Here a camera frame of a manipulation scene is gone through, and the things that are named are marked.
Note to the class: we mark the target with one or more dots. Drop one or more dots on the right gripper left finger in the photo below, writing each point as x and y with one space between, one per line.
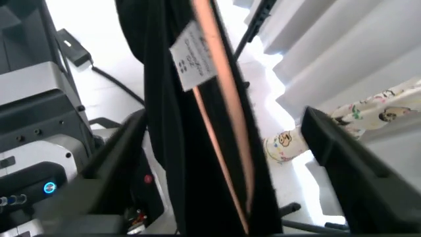
98 191

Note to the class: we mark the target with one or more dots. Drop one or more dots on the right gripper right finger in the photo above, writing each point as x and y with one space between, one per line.
371 187

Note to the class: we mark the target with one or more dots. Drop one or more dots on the cream printed garment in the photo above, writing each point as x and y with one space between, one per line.
371 112

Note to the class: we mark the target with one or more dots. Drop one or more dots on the black garment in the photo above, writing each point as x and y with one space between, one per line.
171 131

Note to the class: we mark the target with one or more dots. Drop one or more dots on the pink clothes hanger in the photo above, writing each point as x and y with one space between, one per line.
227 82

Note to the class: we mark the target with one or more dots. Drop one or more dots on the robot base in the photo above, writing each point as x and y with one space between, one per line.
39 115

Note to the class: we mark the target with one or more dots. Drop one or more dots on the black clothes rack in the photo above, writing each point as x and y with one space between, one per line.
255 23

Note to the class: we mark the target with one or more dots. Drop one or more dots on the black power adapter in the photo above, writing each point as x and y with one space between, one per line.
74 47

